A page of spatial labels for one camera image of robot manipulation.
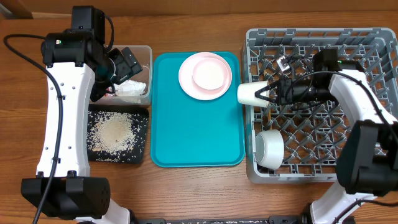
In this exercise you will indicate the clear plastic waste bin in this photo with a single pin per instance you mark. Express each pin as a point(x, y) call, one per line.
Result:
point(143, 53)

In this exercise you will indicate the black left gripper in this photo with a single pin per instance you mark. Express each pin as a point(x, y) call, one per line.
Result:
point(99, 88)

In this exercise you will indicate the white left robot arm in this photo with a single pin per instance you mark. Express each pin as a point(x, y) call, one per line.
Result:
point(80, 66)

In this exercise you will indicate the cooked white rice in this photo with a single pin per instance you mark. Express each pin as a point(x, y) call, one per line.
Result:
point(113, 132)

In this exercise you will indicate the small pink bowl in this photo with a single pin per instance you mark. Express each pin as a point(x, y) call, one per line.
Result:
point(210, 73)

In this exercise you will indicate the large pink plate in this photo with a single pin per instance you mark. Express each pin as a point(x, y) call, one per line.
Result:
point(187, 84)

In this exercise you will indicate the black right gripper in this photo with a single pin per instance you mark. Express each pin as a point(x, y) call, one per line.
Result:
point(280, 92)

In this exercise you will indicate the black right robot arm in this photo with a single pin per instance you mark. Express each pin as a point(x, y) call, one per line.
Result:
point(366, 168)

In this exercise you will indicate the grey dishwasher rack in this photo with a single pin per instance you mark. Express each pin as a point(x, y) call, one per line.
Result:
point(313, 135)

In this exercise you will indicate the white napkin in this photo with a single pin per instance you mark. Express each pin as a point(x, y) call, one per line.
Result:
point(130, 88)

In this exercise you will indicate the black food waste tray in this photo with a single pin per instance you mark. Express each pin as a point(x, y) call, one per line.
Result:
point(140, 155)

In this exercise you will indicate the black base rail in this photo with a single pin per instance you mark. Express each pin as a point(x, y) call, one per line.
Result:
point(275, 219)

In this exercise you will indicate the white paper cup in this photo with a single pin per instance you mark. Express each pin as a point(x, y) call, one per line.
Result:
point(246, 94)

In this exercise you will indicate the grey rice bowl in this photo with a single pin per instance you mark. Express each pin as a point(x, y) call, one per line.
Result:
point(269, 149)

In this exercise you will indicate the teal serving tray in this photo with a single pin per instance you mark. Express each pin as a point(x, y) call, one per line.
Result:
point(186, 132)

